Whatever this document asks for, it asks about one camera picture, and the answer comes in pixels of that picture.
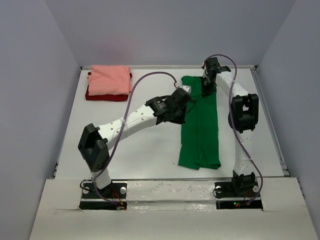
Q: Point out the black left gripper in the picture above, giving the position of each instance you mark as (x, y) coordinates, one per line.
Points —
(181, 120)

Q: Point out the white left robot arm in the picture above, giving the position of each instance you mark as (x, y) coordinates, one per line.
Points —
(97, 144)

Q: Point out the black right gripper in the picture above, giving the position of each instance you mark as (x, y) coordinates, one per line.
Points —
(206, 92)

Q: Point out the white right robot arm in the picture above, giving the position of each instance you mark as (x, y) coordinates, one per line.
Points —
(242, 118)

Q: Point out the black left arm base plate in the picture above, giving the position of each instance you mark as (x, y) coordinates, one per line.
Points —
(111, 198)

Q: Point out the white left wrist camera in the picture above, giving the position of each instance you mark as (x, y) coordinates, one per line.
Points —
(186, 88)

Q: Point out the dark red folded t-shirt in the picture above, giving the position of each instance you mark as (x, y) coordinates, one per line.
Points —
(106, 97)

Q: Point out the pink folded t-shirt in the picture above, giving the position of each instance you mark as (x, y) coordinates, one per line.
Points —
(109, 80)

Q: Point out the green t-shirt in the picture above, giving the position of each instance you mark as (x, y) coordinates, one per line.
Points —
(200, 134)

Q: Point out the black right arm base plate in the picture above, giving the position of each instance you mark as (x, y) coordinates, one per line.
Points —
(229, 199)

